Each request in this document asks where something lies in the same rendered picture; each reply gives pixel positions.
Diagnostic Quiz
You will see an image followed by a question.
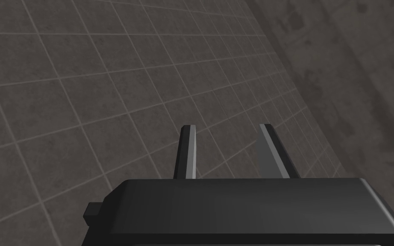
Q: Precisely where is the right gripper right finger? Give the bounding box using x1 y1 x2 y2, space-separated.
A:
256 123 301 179

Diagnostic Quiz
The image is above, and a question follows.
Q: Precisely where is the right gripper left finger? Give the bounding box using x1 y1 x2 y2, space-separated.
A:
173 124 197 180

